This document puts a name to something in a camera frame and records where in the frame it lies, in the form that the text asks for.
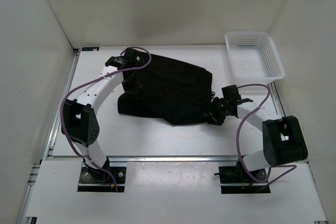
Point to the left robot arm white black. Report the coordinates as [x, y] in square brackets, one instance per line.
[79, 108]

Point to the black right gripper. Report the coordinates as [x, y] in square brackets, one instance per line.
[217, 119]

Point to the white perforated plastic basket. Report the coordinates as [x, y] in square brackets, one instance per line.
[253, 57]

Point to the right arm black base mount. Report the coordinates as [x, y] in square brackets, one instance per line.
[235, 181]

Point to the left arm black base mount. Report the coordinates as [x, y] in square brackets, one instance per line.
[100, 182]

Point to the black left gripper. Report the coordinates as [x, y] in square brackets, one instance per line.
[134, 87]

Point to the black shorts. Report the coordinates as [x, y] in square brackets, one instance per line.
[175, 91]

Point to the aluminium front rail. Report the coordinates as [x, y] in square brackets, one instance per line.
[214, 158]

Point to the aluminium left side rail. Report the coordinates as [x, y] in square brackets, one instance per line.
[50, 142]

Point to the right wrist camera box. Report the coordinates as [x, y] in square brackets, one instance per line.
[231, 93]

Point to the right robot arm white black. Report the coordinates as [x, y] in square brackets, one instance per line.
[283, 141]

